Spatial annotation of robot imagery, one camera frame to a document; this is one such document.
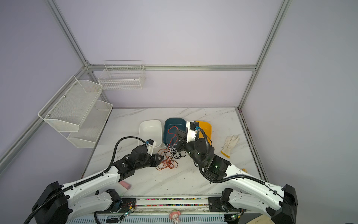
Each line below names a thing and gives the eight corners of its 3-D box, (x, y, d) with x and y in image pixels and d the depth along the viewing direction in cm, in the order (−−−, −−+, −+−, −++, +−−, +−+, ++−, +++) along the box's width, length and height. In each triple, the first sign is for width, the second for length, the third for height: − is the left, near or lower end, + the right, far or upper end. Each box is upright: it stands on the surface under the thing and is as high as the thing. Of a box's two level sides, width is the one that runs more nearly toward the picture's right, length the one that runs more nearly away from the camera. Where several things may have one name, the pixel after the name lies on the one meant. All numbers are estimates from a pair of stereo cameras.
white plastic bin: (137, 148, 99) (134, 142, 93) (142, 126, 113) (140, 119, 106) (162, 148, 99) (161, 142, 93) (164, 126, 113) (163, 119, 106)
